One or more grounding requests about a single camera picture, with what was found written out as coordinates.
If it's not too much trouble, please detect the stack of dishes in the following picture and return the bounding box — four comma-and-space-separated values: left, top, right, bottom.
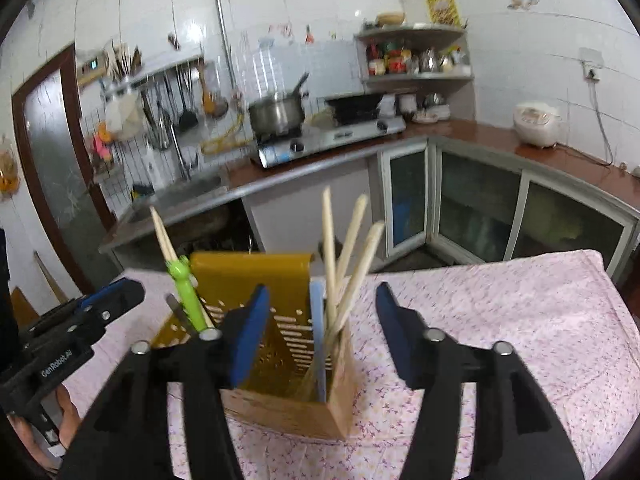
399, 91, 452, 124

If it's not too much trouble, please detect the wall power socket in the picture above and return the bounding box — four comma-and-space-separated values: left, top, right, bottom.
579, 47, 604, 82

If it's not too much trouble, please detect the wooden stick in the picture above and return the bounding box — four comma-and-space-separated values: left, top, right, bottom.
32, 250, 67, 307

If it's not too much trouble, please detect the black wok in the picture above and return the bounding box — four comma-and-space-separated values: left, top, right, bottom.
325, 92, 389, 122

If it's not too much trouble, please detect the clear plastic bottle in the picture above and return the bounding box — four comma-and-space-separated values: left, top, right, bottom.
249, 35, 282, 102

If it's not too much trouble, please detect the white rice cooker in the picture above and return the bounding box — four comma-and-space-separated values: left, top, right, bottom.
513, 101, 562, 150

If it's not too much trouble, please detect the kitchen counter cabinet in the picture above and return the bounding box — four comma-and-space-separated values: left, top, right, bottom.
227, 120, 640, 283

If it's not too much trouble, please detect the corner wall shelf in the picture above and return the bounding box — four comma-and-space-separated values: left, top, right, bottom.
353, 22, 476, 94

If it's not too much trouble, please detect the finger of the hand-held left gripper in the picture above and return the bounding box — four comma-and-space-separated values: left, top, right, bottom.
75, 276, 146, 322
19, 306, 112, 347

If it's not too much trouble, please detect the white hanging cloth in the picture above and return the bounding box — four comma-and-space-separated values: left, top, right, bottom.
106, 91, 147, 139

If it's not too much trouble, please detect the steel gas stove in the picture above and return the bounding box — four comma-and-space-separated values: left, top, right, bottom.
250, 115, 407, 169

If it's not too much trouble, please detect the steel sink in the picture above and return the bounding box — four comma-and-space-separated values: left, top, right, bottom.
99, 174, 232, 254

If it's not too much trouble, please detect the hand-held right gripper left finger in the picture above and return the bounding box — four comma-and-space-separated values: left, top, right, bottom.
57, 284, 271, 480

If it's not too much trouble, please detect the dark framed glass door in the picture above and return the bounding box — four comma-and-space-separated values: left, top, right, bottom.
12, 44, 119, 292

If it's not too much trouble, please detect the yellow slotted utensil holder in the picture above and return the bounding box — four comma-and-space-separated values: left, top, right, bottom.
150, 251, 359, 442

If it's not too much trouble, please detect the steel cooking pot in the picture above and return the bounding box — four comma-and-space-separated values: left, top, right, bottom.
248, 72, 312, 137

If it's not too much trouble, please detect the cutlery cup on rack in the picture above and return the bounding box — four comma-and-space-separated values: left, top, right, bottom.
102, 40, 144, 84

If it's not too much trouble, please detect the white soap bottle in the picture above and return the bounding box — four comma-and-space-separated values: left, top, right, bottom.
142, 144, 167, 189

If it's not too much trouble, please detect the black power cable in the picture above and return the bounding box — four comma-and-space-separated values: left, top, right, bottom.
554, 76, 640, 172

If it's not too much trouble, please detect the wooden box with display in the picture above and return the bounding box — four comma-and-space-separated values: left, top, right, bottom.
76, 52, 109, 87

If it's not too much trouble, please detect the green frog-handled peeler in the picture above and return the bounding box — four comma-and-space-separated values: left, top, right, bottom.
164, 255, 212, 340

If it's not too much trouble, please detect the pink floral tablecloth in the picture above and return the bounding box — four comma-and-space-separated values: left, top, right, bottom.
60, 249, 640, 480

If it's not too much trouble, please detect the row of hanging kitchen utensils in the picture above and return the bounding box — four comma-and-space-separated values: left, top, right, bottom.
139, 62, 232, 152

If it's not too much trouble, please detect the yellow wall poster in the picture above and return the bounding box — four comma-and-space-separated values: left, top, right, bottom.
426, 0, 462, 27

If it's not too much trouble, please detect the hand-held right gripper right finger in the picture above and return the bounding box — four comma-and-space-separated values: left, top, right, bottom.
375, 281, 586, 480

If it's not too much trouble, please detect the person's left hand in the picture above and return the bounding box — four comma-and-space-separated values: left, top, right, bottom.
9, 384, 82, 461

